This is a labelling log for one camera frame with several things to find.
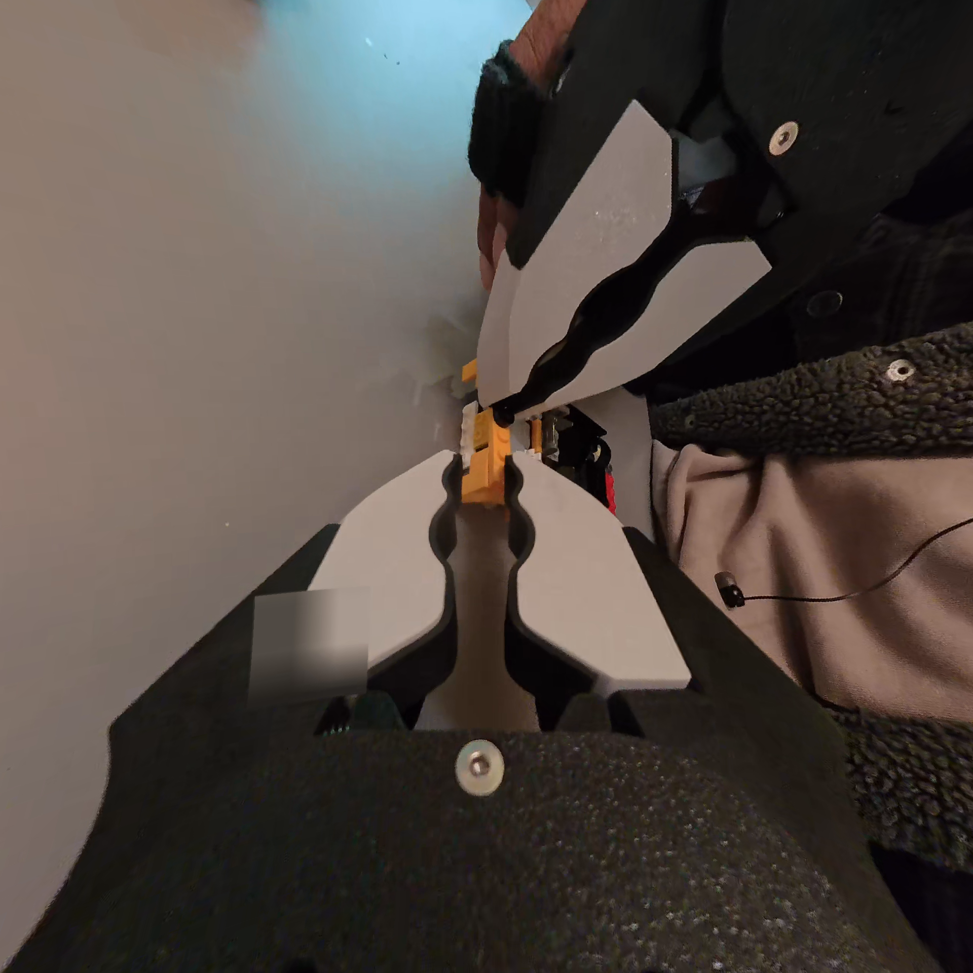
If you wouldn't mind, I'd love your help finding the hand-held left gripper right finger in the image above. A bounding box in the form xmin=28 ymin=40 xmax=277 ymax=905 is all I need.
xmin=503 ymin=454 xmax=693 ymax=728

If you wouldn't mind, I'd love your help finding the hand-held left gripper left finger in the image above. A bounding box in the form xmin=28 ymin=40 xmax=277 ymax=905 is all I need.
xmin=308 ymin=450 xmax=465 ymax=723

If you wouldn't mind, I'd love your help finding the person's right hand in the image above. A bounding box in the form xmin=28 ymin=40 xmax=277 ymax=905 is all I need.
xmin=467 ymin=0 xmax=591 ymax=291

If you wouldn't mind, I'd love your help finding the black orange lego car chassis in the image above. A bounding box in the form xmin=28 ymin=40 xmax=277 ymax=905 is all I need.
xmin=455 ymin=357 xmax=618 ymax=519

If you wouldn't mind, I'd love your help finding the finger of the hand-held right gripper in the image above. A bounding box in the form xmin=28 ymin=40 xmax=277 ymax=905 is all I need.
xmin=477 ymin=99 xmax=680 ymax=413
xmin=515 ymin=237 xmax=773 ymax=421

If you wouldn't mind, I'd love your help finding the black earphone cable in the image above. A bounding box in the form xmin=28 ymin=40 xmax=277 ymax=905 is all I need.
xmin=713 ymin=517 xmax=973 ymax=611

